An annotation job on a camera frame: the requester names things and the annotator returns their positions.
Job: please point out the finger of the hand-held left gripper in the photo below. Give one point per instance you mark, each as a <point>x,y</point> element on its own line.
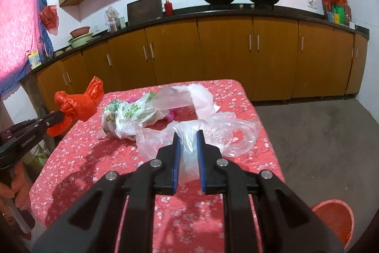
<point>44,128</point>
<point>35,120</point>

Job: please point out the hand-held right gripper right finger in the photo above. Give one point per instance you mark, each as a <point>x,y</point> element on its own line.
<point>201,164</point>

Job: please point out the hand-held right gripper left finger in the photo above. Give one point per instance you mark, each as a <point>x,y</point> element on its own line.
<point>177,164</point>

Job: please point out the red plastic bag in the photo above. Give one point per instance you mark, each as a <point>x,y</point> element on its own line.
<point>77,106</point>
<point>49,17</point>

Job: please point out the clear plastic bag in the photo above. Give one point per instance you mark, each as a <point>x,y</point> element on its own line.
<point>225,128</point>

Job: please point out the white translucent plastic bag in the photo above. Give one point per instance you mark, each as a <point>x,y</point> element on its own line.
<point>201,99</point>

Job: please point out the green printed white plastic bag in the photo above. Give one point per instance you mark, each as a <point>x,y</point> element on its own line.
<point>124,119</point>

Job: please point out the red plastic waste basket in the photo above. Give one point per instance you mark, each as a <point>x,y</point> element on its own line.
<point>334,217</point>

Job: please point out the person's left hand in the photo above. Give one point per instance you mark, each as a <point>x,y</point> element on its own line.
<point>23,187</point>

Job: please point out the table with red floral cloth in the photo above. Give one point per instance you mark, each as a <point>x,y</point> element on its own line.
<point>94,158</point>

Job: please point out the colourful small box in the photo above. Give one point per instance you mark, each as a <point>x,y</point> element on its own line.
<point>34,59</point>

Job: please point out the green basin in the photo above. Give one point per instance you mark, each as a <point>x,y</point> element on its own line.
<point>81,41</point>

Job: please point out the pink curtain with blue border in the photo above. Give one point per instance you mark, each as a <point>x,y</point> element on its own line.
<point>17,27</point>

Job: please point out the red-brown basin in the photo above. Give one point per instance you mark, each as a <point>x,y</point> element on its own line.
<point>80,32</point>

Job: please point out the wooden base cabinet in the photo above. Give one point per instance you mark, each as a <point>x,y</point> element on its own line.
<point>225,57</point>

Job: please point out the jar in clear bag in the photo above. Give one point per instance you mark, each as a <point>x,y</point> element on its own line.
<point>112,20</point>

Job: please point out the black kitchen countertop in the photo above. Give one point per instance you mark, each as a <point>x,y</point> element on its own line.
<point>183,14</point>

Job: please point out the dark cutting board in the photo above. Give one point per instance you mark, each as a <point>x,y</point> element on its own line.
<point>145,11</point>

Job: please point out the red bottle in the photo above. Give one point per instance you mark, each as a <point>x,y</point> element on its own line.
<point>168,8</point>

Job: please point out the black gas stove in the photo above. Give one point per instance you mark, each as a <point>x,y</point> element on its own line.
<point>245,6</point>

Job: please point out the blue container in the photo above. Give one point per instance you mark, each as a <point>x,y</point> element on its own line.
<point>330,16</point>

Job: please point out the yellow box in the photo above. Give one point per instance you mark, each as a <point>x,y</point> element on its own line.
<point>337,18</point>

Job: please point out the white mug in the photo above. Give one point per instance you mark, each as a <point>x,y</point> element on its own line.
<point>352,25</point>

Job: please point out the green box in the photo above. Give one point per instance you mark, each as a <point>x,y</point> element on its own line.
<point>340,8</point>

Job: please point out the dark red jar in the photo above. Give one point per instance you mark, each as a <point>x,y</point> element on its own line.
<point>348,16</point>

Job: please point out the white wall socket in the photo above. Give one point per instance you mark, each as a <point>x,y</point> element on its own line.
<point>312,4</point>

